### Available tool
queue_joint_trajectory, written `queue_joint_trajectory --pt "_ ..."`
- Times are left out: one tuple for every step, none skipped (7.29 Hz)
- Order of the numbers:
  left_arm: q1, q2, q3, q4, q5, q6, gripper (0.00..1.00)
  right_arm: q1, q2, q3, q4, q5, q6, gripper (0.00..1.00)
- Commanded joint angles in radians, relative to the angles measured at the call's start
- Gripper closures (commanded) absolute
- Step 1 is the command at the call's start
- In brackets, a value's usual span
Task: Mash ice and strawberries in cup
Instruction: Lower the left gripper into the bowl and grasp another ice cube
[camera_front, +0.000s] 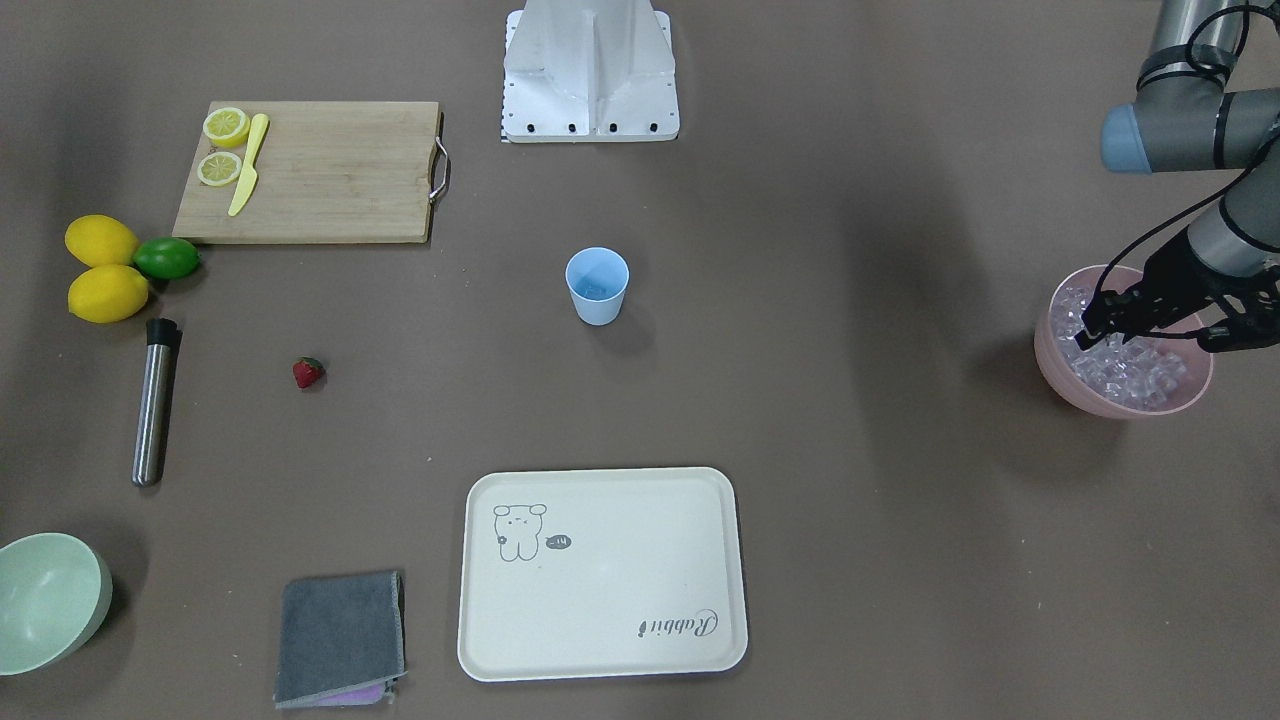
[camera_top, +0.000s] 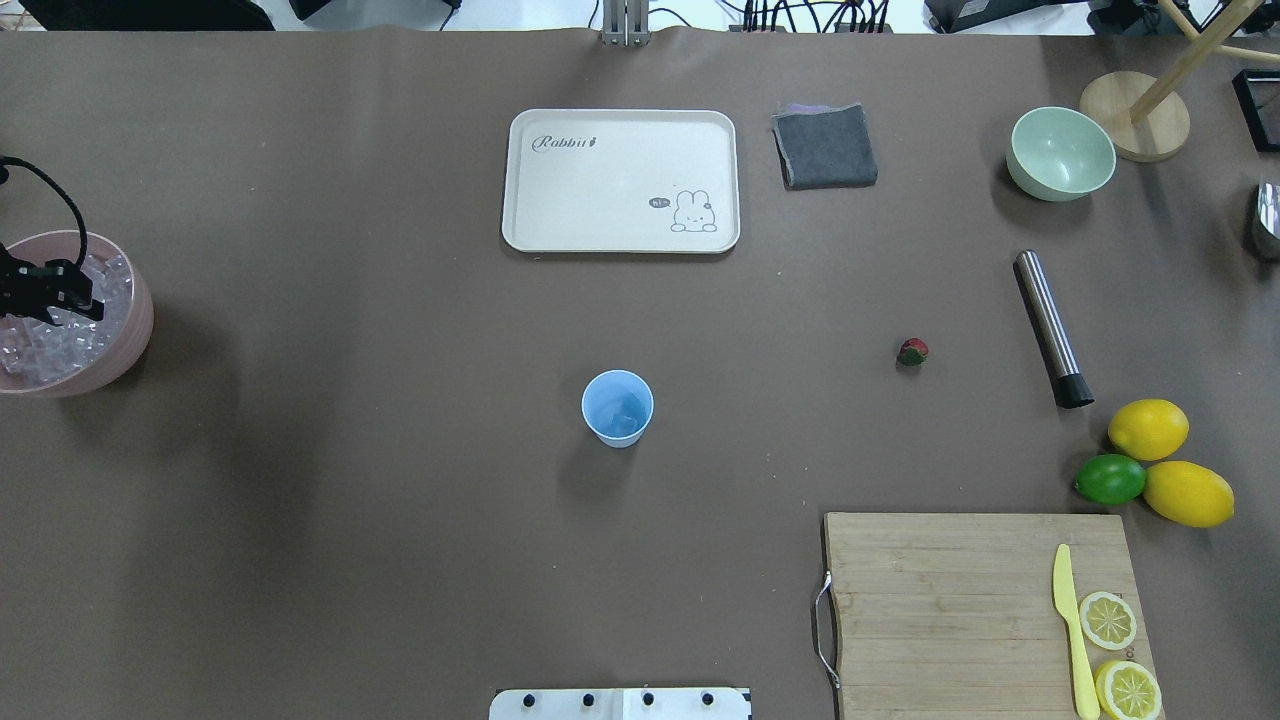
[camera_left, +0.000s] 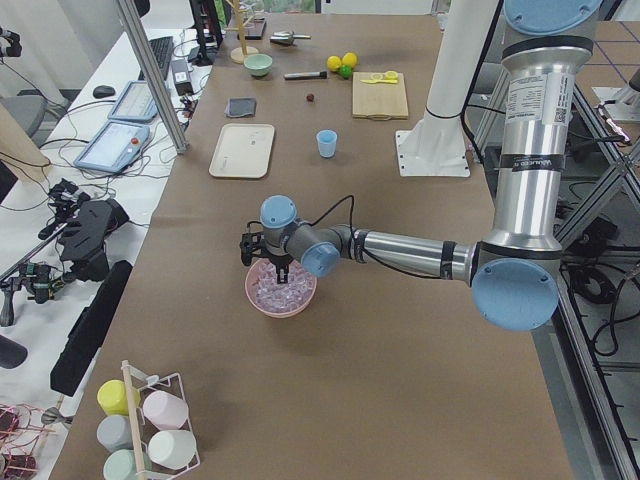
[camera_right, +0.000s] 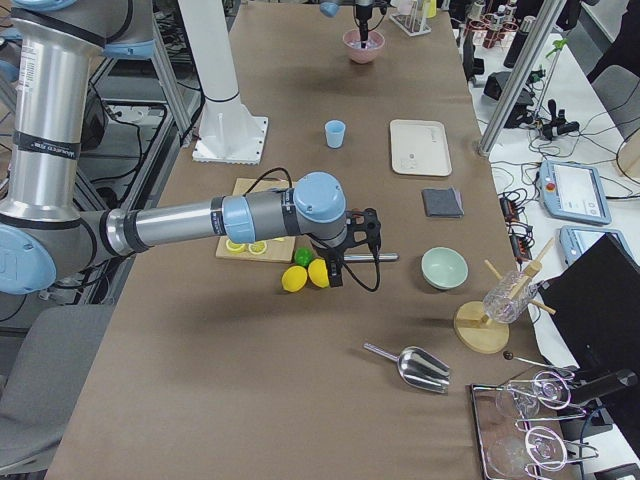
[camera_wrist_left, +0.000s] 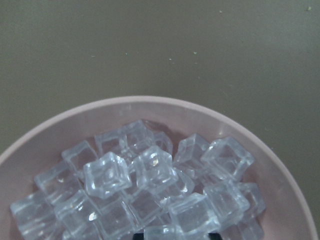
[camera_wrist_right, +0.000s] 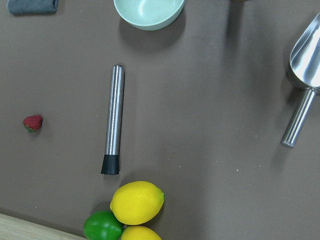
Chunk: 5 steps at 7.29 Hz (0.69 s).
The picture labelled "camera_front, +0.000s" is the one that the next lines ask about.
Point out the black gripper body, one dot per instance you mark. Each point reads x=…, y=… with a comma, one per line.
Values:
x=1172, y=270

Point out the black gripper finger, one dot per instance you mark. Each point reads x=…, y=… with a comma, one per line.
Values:
x=1110, y=312

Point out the red strawberry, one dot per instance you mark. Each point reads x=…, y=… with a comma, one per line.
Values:
x=307, y=371

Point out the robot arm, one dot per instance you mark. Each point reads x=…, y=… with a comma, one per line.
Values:
x=1224, y=250

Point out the pile of clear ice cubes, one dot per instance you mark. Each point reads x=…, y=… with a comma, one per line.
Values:
x=1141, y=374

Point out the light blue plastic cup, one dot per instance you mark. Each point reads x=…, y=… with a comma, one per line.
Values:
x=597, y=279

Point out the pink bowl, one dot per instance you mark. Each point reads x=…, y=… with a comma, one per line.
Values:
x=1200, y=364

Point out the cream rabbit tray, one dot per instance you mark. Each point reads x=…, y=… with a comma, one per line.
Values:
x=610, y=572

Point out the wooden cutting board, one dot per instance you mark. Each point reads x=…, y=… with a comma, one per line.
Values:
x=329, y=172

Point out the grey folded cloth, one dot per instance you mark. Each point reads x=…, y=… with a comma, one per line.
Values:
x=341, y=642

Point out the yellow plastic knife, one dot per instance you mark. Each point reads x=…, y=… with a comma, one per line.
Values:
x=249, y=177

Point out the upper lemon half slice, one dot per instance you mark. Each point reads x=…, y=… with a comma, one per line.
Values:
x=227, y=128

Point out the lemon half slice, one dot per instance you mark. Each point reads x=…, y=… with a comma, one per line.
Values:
x=227, y=128
x=220, y=168

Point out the lower lemon half slice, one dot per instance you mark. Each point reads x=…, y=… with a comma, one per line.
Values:
x=220, y=168

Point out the green lime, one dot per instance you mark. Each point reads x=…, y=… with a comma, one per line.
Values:
x=166, y=258

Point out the steel muddler black tip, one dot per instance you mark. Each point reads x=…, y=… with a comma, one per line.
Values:
x=162, y=343

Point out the lower whole yellow lemon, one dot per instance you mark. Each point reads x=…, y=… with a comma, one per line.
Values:
x=107, y=294

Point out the whole yellow lemon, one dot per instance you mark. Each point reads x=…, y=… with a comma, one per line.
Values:
x=99, y=240
x=107, y=294

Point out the upper whole yellow lemon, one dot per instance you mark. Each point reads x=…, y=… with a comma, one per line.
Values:
x=99, y=240

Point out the mint green bowl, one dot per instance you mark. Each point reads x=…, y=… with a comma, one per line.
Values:
x=55, y=593

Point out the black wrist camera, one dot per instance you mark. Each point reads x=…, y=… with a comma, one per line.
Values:
x=1251, y=312

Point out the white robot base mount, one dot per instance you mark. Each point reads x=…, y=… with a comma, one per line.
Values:
x=589, y=72

